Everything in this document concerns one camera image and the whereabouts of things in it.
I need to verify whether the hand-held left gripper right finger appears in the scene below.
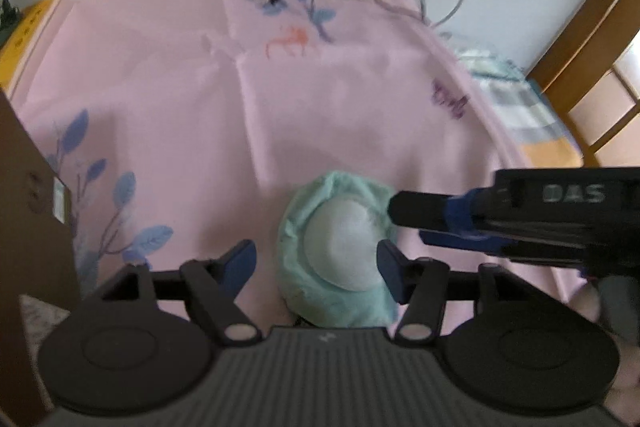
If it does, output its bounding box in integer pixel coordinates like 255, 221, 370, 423
376, 239, 556, 349

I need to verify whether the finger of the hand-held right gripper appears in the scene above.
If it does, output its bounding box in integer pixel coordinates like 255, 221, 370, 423
419, 229, 506, 258
389, 188, 496, 232

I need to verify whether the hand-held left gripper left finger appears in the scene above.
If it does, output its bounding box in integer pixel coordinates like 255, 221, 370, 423
80, 239, 263, 348

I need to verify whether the mint green plush toy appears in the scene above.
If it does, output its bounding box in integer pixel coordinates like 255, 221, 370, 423
276, 171, 401, 328

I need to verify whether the brown cardboard box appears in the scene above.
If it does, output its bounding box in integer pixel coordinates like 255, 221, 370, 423
0, 89, 83, 427

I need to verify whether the striped folded cloth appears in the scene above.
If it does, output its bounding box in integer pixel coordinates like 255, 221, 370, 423
480, 77, 586, 168

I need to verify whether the pink printed bedsheet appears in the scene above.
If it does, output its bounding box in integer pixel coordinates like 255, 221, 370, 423
0, 0, 601, 333

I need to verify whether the pale green folded cloth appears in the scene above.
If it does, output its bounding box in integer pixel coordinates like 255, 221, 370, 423
450, 47, 526, 82

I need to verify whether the yellow book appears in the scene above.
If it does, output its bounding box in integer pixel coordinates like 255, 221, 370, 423
0, 0, 63, 92

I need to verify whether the dark green small box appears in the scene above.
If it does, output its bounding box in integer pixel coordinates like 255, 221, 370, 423
0, 0, 23, 42

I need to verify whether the wooden furniture frame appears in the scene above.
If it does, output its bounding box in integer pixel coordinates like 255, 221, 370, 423
525, 0, 640, 168

